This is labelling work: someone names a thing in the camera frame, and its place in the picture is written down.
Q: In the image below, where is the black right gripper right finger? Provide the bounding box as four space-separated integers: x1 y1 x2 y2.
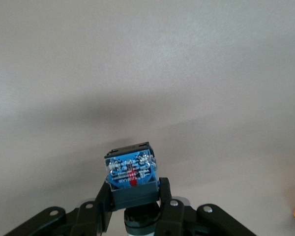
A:
158 177 257 236

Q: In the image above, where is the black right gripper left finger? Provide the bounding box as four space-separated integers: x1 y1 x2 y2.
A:
4 180 114 236

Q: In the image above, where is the green push button switch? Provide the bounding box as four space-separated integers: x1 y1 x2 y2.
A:
103 141 161 236

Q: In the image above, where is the brown table cover sheet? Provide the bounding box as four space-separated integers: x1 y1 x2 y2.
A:
0 0 295 236

